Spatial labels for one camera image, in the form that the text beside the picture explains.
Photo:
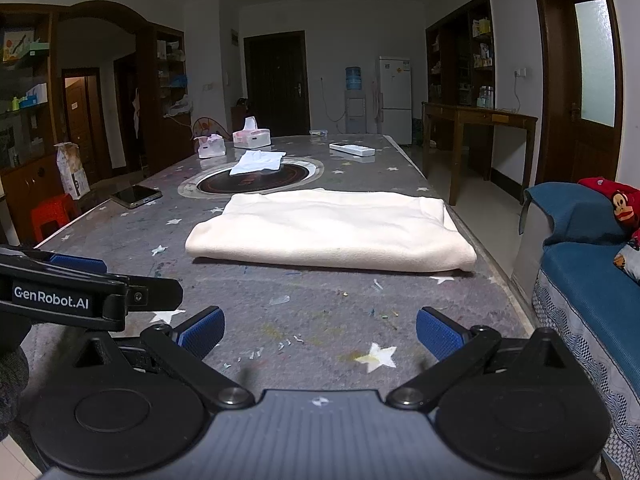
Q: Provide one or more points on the wooden shelf unit by archway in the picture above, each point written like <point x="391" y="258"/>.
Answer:
<point x="150" y="110"/>

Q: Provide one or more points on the white plastic bag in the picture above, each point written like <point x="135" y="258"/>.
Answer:
<point x="181" y="105"/>

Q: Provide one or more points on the pink tissue box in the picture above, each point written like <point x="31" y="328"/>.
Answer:
<point x="252" y="137"/>

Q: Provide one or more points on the blue plastic bag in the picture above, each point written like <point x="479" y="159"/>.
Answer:
<point x="178" y="81"/>

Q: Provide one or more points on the brown interior door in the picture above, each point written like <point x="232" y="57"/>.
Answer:
<point x="80" y="125"/>

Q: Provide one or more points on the white refrigerator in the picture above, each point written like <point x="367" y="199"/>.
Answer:
<point x="395" y="100"/>

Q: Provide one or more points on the dark wooden shelf cabinet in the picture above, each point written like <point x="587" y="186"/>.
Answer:
<point x="450" y="60"/>

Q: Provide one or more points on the blue covered sofa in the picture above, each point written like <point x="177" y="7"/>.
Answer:
<point x="585" y="280"/>

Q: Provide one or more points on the blue water bottle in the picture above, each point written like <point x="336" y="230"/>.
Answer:
<point x="353" y="79"/>

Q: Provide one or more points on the wooden side table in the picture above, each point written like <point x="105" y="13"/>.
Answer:
<point x="480" y="116"/>

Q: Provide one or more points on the white folded cloth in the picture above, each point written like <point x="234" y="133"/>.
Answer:
<point x="257" y="162"/>

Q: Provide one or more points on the cream long-sleeve garment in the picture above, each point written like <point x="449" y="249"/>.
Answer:
<point x="330" y="230"/>

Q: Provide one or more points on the smartphone with gold frame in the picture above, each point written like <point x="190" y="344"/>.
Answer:
<point x="136" y="196"/>

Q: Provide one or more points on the red monkey print garment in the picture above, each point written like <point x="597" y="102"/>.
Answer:
<point x="600" y="190"/>

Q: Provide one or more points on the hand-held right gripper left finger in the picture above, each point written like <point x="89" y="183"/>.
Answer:
<point x="202" y="332"/>

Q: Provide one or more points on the dark entrance door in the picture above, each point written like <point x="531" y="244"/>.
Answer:
<point x="275" y="85"/>

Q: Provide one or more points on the red plastic stool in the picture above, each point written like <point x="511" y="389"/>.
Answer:
<point x="52" y="210"/>

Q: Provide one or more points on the white remote control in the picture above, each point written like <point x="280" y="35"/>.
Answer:
<point x="351" y="149"/>

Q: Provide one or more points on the white paper sack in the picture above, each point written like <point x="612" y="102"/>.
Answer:
<point x="72" y="170"/>

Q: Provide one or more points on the round black induction cooktop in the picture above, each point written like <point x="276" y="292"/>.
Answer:
<point x="300" y="175"/>

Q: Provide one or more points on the glass jar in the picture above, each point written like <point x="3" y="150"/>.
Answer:
<point x="485" y="96"/>

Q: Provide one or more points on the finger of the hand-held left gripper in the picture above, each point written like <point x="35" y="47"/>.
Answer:
<point x="80" y="262"/>
<point x="155" y="292"/>

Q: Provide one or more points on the white wall socket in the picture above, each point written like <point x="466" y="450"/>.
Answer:
<point x="521" y="72"/>

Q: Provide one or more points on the wooden door with frosted glass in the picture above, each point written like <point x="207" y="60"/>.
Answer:
<point x="555" y="135"/>

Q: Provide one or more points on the cartoon print cloth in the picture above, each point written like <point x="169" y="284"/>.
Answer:
<point x="630" y="260"/>

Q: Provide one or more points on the pink hanging towel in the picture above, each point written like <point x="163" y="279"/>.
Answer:
<point x="375" y="100"/>

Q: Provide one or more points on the grey star print tablecloth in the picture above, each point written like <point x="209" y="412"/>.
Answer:
<point x="325" y="310"/>

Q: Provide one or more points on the small white tissue pack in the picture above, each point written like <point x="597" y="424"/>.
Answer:
<point x="210" y="147"/>

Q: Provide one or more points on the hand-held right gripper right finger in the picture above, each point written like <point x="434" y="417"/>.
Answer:
<point x="440" y="332"/>

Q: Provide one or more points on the white water dispenser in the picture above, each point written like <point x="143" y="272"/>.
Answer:
<point x="355" y="112"/>

